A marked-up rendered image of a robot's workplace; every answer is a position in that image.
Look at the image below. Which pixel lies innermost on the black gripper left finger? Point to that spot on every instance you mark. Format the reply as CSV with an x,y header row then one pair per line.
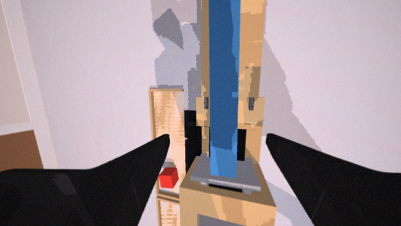
x,y
110,194

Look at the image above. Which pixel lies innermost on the red cube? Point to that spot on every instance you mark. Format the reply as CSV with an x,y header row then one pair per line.
x,y
168,178

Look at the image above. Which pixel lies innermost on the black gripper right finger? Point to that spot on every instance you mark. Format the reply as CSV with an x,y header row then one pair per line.
x,y
336,192

